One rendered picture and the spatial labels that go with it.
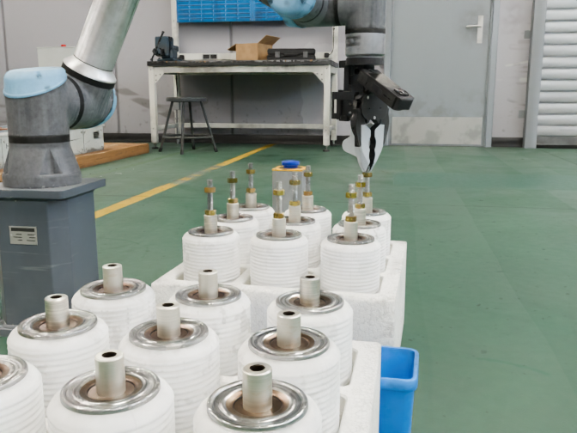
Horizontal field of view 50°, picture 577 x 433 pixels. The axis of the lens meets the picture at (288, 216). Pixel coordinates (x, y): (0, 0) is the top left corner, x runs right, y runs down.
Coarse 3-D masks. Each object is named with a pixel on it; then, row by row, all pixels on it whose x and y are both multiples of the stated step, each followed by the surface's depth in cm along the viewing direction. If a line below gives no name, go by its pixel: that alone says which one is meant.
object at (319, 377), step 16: (240, 352) 57; (336, 352) 56; (240, 368) 56; (272, 368) 53; (288, 368) 53; (304, 368) 53; (320, 368) 54; (336, 368) 56; (304, 384) 53; (320, 384) 54; (336, 384) 56; (320, 400) 54; (336, 400) 57; (336, 416) 57; (336, 432) 57
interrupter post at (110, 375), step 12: (96, 360) 47; (108, 360) 47; (120, 360) 47; (96, 372) 47; (108, 372) 47; (120, 372) 48; (96, 384) 48; (108, 384) 47; (120, 384) 48; (108, 396) 47
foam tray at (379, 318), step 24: (240, 264) 111; (168, 288) 99; (240, 288) 97; (264, 288) 97; (288, 288) 97; (384, 288) 97; (264, 312) 96; (360, 312) 93; (384, 312) 92; (360, 336) 93; (384, 336) 93
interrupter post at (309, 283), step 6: (306, 276) 69; (312, 276) 69; (318, 276) 68; (300, 282) 68; (306, 282) 67; (312, 282) 67; (318, 282) 68; (300, 288) 68; (306, 288) 67; (312, 288) 67; (318, 288) 68; (300, 294) 69; (306, 294) 68; (312, 294) 68; (318, 294) 68; (300, 300) 69; (306, 300) 68; (312, 300) 68; (318, 300) 68
